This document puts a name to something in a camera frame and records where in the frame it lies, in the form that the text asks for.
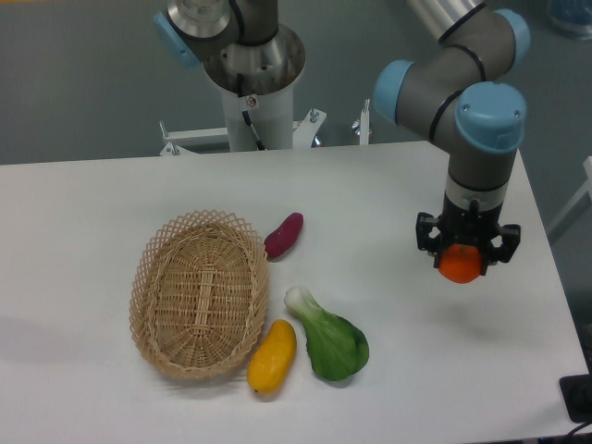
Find white metal base frame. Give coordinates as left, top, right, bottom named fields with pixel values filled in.
left=159, top=98, right=373, bottom=156

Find black cable on pedestal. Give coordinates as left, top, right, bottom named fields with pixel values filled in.
left=236, top=72, right=267, bottom=152

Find orange fruit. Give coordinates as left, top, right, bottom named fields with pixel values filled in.
left=438, top=244, right=482, bottom=284

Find white frame at right edge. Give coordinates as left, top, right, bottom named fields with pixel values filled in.
left=547, top=156, right=591, bottom=245

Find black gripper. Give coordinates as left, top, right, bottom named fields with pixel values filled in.
left=415, top=194, right=522, bottom=276

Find blue object top right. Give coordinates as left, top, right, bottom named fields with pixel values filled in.
left=547, top=0, right=591, bottom=41

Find woven wicker basket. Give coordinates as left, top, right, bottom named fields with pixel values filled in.
left=129, top=210, right=269, bottom=380

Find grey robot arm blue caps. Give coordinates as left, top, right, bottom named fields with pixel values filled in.
left=154, top=1, right=531, bottom=284

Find purple sweet potato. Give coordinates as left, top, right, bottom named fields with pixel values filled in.
left=264, top=213, right=304, bottom=259

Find yellow mango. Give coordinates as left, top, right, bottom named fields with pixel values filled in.
left=247, top=319, right=297, bottom=395

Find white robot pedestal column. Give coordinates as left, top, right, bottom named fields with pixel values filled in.
left=219, top=86, right=293, bottom=152

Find black device at table edge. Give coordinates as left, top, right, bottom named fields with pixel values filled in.
left=559, top=374, right=591, bottom=423

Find green bok choy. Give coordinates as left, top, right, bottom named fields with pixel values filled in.
left=284, top=286, right=370, bottom=382

